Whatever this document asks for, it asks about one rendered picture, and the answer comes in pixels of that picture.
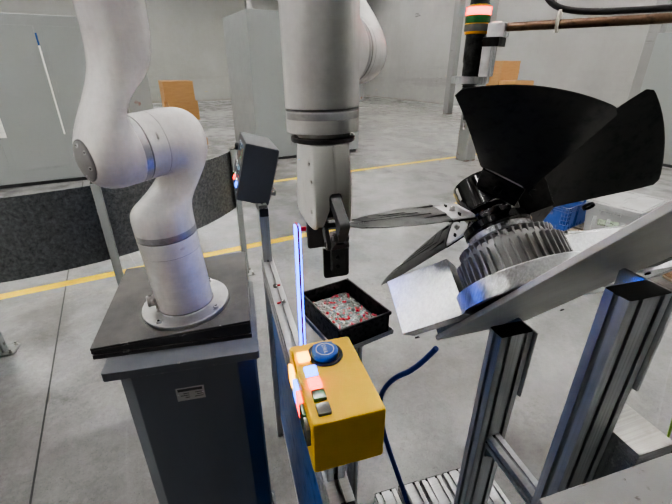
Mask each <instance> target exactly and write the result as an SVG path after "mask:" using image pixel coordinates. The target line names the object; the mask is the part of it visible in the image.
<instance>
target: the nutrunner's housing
mask: <svg viewBox="0 0 672 504"><path fill-rule="evenodd" d="M465 35H466V37H465V45H464V53H463V61H462V62H463V68H462V76H465V77H478V73H479V66H480V59H481V52H482V46H481V45H482V38H483V37H486V35H487V34H465ZM462 85H463V86H462V87H463V88H462V89H466V88H471V87H476V86H475V85H477V84H462Z"/></svg>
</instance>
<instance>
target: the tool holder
mask: <svg viewBox="0 0 672 504"><path fill-rule="evenodd" d="M506 26H507V22H496V23H488V29H487V37H483V38H482V45H481V46H482V52H481V59H480V66H479V73H478V77H465V76H452V77H451V83H455V84H488V83H489V77H492V76H493V71H494V64H495V58H496V52H497V47H505V43H506V38H505V37H508V36H509V32H507V31H506Z"/></svg>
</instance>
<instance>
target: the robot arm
mask: <svg viewBox="0 0 672 504"><path fill-rule="evenodd" d="M277 1H278V5H279V20H280V35H281V50H282V65H283V80H284V95H285V109H286V125H287V132H289V133H292V134H294V135H292V136H291V141H292V142H293V143H297V199H298V208H299V211H300V212H301V214H302V216H303V217H304V219H305V220H306V232H307V246H308V248H309V249H311V248H319V247H325V248H322V249H323V275H324V277H325V278H332V277H338V276H345V275H348V273H349V239H350V237H349V236H350V235H349V231H350V222H351V212H352V190H351V168H350V154H349V142H352V141H354V140H355V135H354V134H353V132H356V131H358V130H359V84H363V83H366V82H368V81H371V80H372V79H374V78H375V77H376V76H377V75H378V74H379V73H380V72H381V71H382V69H383V67H384V65H385V62H386V57H387V45H386V40H385V36H384V34H383V31H382V28H381V26H380V24H379V22H378V20H377V19H376V17H375V15H374V13H373V11H372V10H371V8H370V6H369V5H368V3H367V2H366V0H277ZM72 2H73V5H74V9H75V13H76V17H77V20H78V24H79V28H80V32H81V36H82V40H83V45H84V51H85V59H86V73H85V82H84V87H83V91H82V96H81V100H80V103H79V107H78V111H77V115H76V119H75V124H74V129H73V139H72V142H73V156H74V157H75V160H76V163H77V165H78V167H79V170H80V172H82V173H83V175H84V176H85V177H86V178H87V179H88V180H89V181H91V182H92V183H94V184H95V185H98V186H100V187H104V188H110V189H115V188H124V187H128V186H132V185H135V184H138V183H141V182H144V181H148V180H151V179H154V178H155V180H154V182H153V184H152V185H151V187H150V188H149V189H148V191H147V192H146V193H145V194H144V196H143V197H142V198H141V199H140V200H139V201H138V202H137V203H136V204H135V206H134V207H133V208H132V210H131V212H130V223H131V227H132V230H133V233H134V236H135V239H136V242H137V245H138V248H139V251H140V254H141V257H142V260H143V263H144V266H145V269H146V272H147V275H148V278H149V281H150V284H151V288H152V291H153V294H152V295H151V296H146V302H145V303H144V306H143V308H142V316H143V319H144V321H145V323H146V324H147V325H149V326H150V327H152V328H154V329H158V330H163V331H178V330H184V329H189V328H192V327H196V326H199V325H201V324H203V323H205V322H207V321H209V320H211V319H212V318H214V317H215V316H217V315H218V314H219V313H220V312H221V311H222V310H223V309H224V308H225V306H226V305H227V302H228V299H229V295H228V290H227V288H226V286H225V285H224V284H223V283H221V282H219V281H217V280H214V279H211V278H209V277H208V273H207V269H206V265H205V260H204V256H203V252H202V248H201V244H200V240H199V235H198V231H197V227H196V223H195V219H194V214H193V209H192V198H193V194H194V191H195V188H196V186H197V184H198V181H199V179H200V176H201V174H202V171H203V168H204V165H205V162H206V158H207V139H206V135H205V132H204V130H203V128H202V126H201V124H200V122H199V121H198V120H197V118H196V117H195V116H194V115H192V114H191V113H189V112H188V111H186V110H184V109H181V108H177V107H163V108H156V109H150V110H145V111H139V112H134V113H128V114H127V109H128V104H129V101H130V99H131V97H132V95H133V93H134V91H135V90H136V88H137V87H138V86H139V84H140V83H141V82H142V80H143V79H144V77H145V76H146V74H147V71H148V69H149V65H150V61H151V36H150V28H149V22H148V16H147V10H146V5H145V0H72ZM329 220H335V222H332V223H329ZM333 229H336V233H333V235H332V237H331V239H330V235H329V230H333Z"/></svg>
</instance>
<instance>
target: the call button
mask: <svg viewBox="0 0 672 504"><path fill-rule="evenodd" d="M337 356H338V348H337V346H336V345H335V344H333V343H332V341H329V342H326V341H324V342H319V343H317V344H313V348H312V357H313V359H314V360H316V361H318V362H322V363H327V362H331V361H334V360H335V359H336V358H337Z"/></svg>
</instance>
